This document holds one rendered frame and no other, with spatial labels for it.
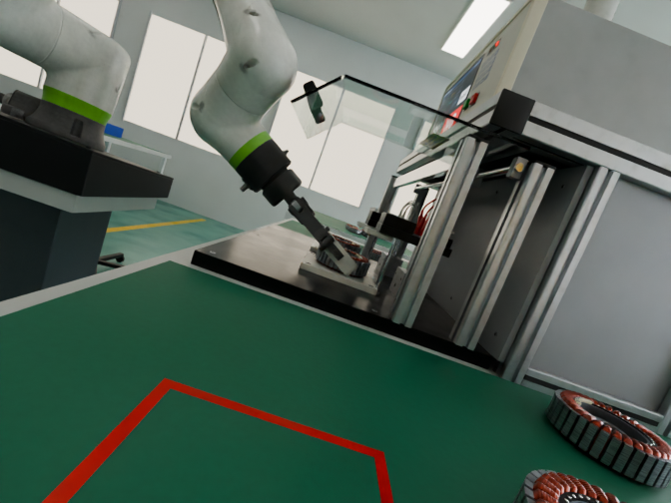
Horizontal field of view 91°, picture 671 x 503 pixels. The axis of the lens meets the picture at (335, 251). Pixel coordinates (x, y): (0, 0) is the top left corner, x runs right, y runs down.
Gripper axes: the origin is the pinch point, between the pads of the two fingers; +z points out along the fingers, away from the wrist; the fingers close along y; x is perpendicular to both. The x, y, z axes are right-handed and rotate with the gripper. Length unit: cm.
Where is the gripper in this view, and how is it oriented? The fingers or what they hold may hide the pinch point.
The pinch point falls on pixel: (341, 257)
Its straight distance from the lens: 67.9
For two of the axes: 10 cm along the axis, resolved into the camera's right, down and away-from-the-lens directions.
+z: 6.3, 7.4, 2.2
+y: 1.2, 1.8, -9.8
